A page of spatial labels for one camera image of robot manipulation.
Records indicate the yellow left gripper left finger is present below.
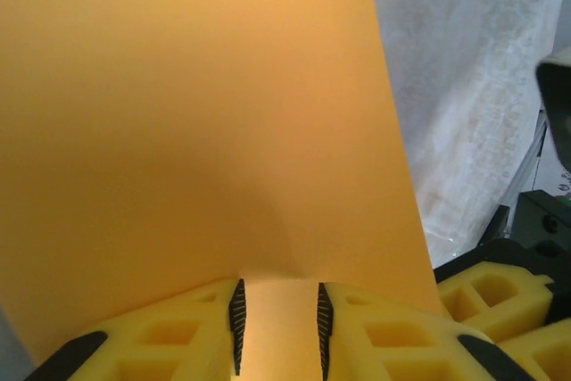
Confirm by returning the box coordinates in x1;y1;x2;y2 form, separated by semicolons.
30;277;246;381

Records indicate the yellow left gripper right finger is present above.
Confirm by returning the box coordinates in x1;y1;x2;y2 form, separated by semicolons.
316;281;543;381

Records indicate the orange paper sheet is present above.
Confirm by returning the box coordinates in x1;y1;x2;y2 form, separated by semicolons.
0;0;447;381

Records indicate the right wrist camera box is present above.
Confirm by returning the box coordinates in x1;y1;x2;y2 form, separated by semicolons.
534;46;571;163

